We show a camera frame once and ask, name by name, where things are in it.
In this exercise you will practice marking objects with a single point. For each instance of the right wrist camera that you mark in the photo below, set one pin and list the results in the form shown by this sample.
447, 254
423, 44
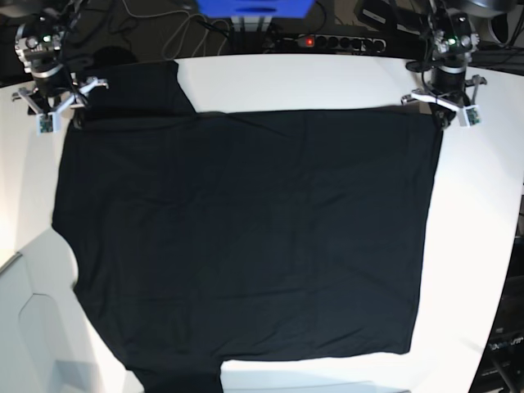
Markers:
48, 123

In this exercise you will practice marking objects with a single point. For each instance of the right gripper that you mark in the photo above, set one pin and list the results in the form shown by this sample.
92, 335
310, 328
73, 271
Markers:
58, 93

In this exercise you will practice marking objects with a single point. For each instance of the blue plastic box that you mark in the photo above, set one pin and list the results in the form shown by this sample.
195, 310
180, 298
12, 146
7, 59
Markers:
273, 8

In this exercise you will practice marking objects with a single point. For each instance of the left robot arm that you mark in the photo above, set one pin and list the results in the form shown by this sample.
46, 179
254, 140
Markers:
450, 40

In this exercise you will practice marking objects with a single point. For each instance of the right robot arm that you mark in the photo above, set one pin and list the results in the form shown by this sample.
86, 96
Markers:
40, 45

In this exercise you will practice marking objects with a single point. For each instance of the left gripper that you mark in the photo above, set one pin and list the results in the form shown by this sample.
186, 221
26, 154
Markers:
447, 87

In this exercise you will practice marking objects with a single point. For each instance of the black T-shirt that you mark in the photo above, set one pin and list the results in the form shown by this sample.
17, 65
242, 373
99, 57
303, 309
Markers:
262, 236

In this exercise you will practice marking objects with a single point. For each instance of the black power strip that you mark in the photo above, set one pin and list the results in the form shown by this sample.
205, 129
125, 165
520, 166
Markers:
337, 43

